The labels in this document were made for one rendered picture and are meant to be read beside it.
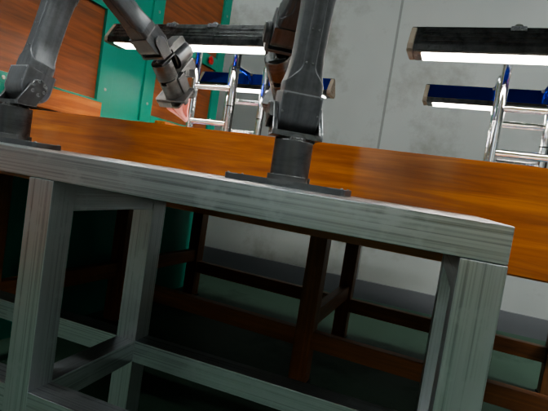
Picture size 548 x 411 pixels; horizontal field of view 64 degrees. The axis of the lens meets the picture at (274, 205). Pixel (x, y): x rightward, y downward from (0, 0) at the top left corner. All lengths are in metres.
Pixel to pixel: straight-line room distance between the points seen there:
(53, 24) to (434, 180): 0.82
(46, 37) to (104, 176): 0.50
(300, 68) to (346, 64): 2.36
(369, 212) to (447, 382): 0.19
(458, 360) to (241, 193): 0.29
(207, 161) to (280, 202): 0.48
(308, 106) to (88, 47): 1.24
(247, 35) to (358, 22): 1.86
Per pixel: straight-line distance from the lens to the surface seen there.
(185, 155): 1.01
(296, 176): 0.69
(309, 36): 0.73
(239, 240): 3.16
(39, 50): 1.06
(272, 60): 0.99
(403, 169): 0.84
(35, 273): 0.72
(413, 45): 1.19
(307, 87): 0.72
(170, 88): 1.30
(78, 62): 1.80
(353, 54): 3.08
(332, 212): 0.50
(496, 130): 1.33
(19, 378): 0.78
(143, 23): 1.22
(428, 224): 0.49
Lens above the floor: 0.68
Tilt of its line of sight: 3 degrees down
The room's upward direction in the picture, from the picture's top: 9 degrees clockwise
